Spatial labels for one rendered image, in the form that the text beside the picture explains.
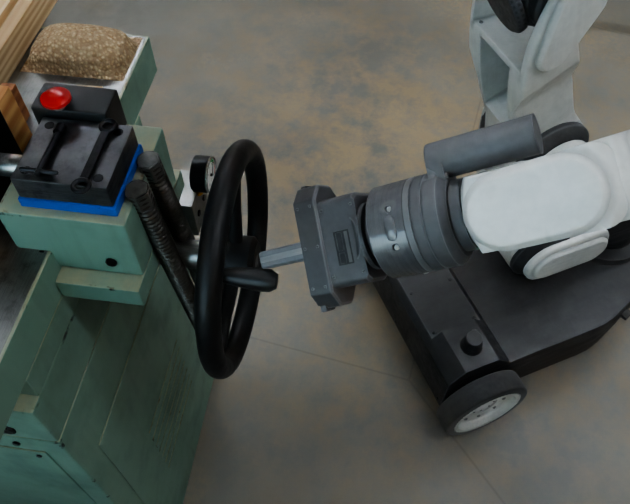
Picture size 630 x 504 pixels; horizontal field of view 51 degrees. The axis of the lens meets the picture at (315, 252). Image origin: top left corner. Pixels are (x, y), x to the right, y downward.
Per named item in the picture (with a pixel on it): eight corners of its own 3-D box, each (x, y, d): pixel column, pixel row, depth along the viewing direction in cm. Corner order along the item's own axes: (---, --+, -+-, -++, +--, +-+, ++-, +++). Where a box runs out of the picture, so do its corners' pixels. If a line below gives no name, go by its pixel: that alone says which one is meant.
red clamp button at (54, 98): (66, 113, 66) (63, 105, 65) (37, 110, 66) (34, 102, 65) (76, 93, 68) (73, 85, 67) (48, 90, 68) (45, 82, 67)
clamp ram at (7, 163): (48, 228, 71) (17, 172, 64) (-18, 221, 72) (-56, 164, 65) (77, 167, 76) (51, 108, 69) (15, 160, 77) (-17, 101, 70)
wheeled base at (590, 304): (553, 185, 191) (592, 96, 164) (672, 332, 163) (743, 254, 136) (351, 252, 177) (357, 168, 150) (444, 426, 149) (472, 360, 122)
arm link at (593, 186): (495, 242, 61) (654, 203, 55) (472, 261, 53) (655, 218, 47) (476, 174, 61) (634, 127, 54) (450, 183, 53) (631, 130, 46)
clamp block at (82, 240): (143, 280, 72) (123, 229, 64) (24, 265, 73) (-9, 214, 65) (178, 178, 80) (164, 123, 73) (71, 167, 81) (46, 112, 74)
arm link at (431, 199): (455, 256, 66) (573, 233, 61) (422, 280, 57) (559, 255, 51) (427, 146, 65) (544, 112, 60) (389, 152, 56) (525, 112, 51)
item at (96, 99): (118, 217, 65) (103, 179, 61) (11, 205, 66) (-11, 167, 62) (154, 124, 73) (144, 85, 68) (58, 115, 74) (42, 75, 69)
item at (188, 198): (200, 236, 116) (193, 207, 110) (132, 228, 117) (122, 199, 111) (211, 199, 121) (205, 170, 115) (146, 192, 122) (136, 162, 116)
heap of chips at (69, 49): (122, 81, 86) (115, 57, 83) (20, 71, 87) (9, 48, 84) (142, 38, 91) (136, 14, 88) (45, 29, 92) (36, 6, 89)
